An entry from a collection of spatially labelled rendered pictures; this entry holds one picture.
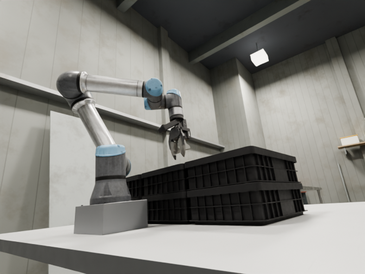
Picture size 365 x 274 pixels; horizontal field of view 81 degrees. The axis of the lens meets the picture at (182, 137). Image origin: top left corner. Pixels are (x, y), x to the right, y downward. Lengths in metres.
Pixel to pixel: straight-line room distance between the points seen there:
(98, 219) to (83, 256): 0.28
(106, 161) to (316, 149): 7.80
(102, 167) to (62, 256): 0.35
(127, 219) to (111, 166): 0.20
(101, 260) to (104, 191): 0.40
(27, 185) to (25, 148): 0.52
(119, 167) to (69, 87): 0.42
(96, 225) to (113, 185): 0.15
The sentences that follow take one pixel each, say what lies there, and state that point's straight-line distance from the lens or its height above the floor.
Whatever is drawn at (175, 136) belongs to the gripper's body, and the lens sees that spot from 1.02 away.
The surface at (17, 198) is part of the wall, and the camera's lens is 3.58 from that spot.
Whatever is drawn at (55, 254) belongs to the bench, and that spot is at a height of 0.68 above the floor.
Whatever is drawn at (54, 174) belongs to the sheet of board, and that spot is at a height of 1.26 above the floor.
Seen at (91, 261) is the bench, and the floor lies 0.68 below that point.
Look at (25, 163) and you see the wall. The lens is 3.65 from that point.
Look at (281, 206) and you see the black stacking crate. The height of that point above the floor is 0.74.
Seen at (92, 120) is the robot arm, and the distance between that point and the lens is 1.09.
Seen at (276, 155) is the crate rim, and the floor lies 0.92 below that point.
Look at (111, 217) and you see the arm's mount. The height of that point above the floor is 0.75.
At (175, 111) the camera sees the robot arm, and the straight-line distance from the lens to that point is 1.06.
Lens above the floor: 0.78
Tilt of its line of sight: 17 degrees up
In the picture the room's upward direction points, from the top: 4 degrees counter-clockwise
